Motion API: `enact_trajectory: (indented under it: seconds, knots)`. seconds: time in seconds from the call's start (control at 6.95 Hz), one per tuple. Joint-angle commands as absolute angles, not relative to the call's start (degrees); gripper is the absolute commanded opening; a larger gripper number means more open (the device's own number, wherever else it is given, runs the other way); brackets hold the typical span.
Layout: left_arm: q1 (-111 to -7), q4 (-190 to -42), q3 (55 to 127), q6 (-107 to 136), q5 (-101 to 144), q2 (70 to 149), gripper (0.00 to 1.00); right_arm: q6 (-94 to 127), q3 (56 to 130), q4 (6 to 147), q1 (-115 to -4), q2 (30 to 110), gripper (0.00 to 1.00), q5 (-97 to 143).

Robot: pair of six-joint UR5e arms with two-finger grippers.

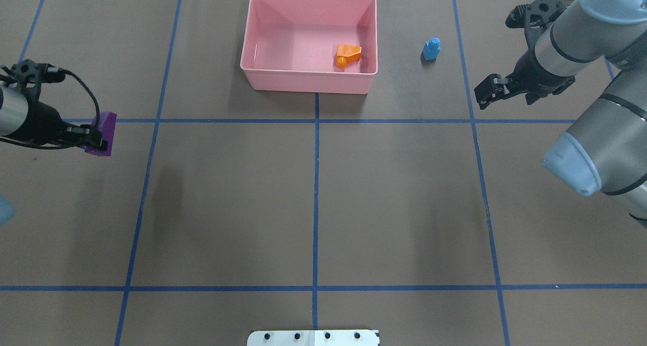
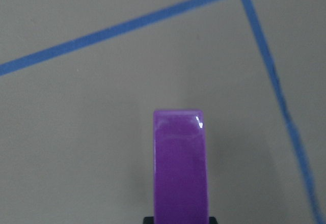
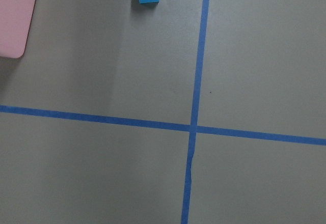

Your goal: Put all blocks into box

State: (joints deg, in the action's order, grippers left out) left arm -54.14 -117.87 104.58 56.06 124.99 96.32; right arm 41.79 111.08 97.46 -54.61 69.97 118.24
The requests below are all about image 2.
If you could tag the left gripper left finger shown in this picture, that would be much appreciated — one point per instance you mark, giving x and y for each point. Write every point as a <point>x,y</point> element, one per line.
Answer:
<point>148,220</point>

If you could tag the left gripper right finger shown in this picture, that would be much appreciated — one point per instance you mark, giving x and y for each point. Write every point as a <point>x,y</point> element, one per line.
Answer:
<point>212,220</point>

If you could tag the purple block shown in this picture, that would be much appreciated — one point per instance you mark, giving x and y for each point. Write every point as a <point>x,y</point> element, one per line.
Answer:
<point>180,167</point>

